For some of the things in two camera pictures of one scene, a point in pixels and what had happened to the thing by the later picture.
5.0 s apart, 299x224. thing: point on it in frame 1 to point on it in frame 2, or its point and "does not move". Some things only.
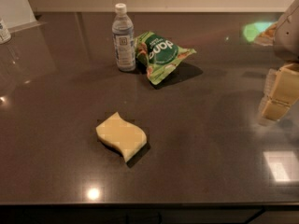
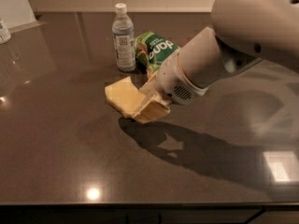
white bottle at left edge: x=5 y=35 does not move
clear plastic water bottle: x=123 y=39 does not move
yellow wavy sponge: x=124 y=136 to x=124 y=97
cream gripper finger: x=281 y=91 to x=174 y=83
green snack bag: x=159 y=56 does not move
